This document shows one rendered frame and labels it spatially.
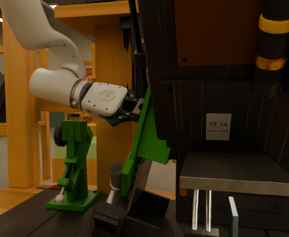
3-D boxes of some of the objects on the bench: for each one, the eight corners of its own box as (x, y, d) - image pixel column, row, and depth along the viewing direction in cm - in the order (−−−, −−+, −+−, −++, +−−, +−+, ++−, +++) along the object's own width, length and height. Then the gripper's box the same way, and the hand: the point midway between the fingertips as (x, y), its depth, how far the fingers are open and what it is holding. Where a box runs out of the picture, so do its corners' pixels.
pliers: (77, 186, 112) (77, 184, 112) (73, 191, 107) (72, 188, 106) (39, 185, 113) (39, 183, 113) (33, 190, 108) (33, 187, 108)
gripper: (98, 86, 83) (156, 102, 80) (72, 126, 73) (136, 146, 70) (96, 67, 77) (158, 83, 74) (67, 107, 68) (136, 129, 64)
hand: (140, 112), depth 72 cm, fingers closed on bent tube, 3 cm apart
